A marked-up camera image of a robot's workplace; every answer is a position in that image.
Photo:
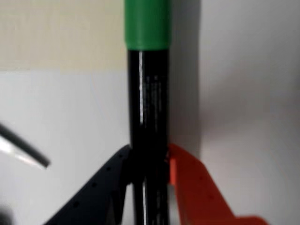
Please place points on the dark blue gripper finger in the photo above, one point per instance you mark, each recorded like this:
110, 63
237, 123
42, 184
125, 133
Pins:
93, 194

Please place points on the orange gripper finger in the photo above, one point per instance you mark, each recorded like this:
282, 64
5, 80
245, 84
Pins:
199, 194

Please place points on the green capped black marker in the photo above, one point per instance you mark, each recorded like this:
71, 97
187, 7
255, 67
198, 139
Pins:
150, 93

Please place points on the long beige masking tape strip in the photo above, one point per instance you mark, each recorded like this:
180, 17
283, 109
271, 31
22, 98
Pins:
58, 35

